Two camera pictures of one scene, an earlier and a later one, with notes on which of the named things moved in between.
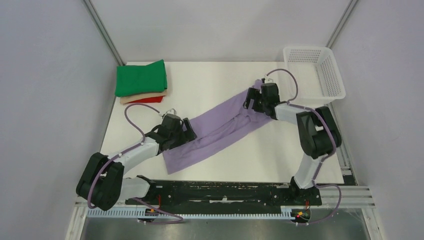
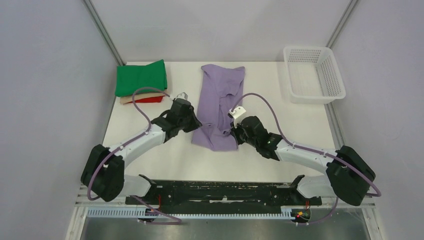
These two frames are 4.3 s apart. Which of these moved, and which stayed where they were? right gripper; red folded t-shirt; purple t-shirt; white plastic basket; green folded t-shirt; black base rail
Moved: right gripper; purple t-shirt
Stayed: red folded t-shirt; black base rail; green folded t-shirt; white plastic basket
